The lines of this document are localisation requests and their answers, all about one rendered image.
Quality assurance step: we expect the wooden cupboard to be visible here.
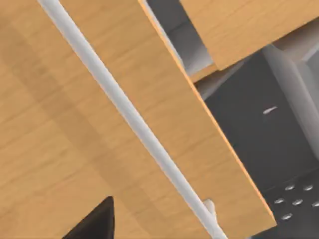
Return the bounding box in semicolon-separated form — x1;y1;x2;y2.
179;0;319;71

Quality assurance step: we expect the long metal drawer handle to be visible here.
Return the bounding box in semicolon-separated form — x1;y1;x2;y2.
36;0;229;239

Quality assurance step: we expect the pale wooden drawer front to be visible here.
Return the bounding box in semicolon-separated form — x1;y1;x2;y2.
0;0;278;239

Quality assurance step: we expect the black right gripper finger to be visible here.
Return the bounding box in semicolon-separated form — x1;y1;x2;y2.
61;196;116;239

